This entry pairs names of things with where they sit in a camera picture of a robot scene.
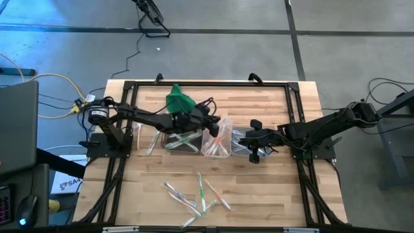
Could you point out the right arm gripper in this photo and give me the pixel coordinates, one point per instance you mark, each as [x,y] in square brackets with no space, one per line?
[268,139]

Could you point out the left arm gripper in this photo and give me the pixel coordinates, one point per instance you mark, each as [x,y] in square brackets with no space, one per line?
[194,121]

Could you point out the orange toothbrush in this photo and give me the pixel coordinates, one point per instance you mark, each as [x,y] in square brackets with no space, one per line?
[186,205]
[220,148]
[139,136]
[215,142]
[224,129]
[210,147]

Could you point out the blue toothbrush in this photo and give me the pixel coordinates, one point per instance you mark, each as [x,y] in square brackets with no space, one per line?
[241,149]
[181,194]
[237,136]

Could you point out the green toothbrush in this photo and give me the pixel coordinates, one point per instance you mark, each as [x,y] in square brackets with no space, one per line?
[174,145]
[189,137]
[191,221]
[181,139]
[191,147]
[153,142]
[201,194]
[218,194]

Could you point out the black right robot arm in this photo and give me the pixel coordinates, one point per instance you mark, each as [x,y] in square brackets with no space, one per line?
[323,129]

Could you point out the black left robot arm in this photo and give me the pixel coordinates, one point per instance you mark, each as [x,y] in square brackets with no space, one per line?
[142,115]

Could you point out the light grey plastic bin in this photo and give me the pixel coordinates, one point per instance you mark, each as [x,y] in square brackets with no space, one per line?
[235,152]

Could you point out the clear plastic bin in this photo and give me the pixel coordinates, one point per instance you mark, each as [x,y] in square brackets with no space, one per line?
[226,152]

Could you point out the green cloth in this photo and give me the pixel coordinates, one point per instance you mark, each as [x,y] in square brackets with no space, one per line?
[178,102]

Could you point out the white power adapter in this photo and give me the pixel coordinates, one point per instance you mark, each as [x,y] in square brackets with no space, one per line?
[90,98]

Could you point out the black floor fan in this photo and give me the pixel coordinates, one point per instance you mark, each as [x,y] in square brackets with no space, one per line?
[152,11]

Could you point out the dark grey table stand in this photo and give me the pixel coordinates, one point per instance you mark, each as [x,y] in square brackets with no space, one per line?
[391,152]

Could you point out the white sheet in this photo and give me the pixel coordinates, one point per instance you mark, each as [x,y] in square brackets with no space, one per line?
[74,158]

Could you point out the black diagonal desk beam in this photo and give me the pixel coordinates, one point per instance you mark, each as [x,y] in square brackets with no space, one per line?
[58,163]

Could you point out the white printed cardboard box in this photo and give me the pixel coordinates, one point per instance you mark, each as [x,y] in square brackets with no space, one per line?
[64,184]

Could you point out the small yellow object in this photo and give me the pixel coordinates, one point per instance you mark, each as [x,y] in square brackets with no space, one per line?
[54,206]

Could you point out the dark side desk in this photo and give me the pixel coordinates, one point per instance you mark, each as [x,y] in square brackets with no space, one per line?
[39,181]

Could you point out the dark grey desk panel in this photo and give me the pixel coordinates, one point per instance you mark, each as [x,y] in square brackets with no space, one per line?
[17,129]

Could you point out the black floor bar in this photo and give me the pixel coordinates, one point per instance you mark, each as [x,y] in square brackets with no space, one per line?
[19,72]

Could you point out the black computer mouse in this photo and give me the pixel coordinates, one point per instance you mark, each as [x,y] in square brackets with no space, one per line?
[27,210]

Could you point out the black keyboard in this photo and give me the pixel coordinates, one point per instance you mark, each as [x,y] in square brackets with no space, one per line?
[4,207]

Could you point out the silver frame bracket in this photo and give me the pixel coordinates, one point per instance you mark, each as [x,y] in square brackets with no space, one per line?
[119,229]
[300,230]

